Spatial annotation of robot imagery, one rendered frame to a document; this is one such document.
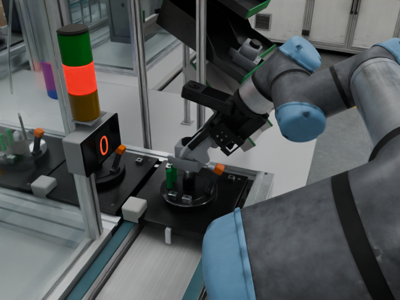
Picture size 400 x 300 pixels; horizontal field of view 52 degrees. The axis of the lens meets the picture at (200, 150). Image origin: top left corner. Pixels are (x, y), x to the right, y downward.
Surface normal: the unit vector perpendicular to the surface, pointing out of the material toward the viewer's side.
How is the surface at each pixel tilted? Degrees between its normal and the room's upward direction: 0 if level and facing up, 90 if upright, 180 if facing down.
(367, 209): 37
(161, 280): 0
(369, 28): 90
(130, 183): 0
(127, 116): 0
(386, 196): 28
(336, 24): 90
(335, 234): 45
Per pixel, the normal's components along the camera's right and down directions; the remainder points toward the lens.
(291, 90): -0.54, -0.52
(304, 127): 0.04, 0.77
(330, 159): 0.00, -0.84
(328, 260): -0.44, -0.04
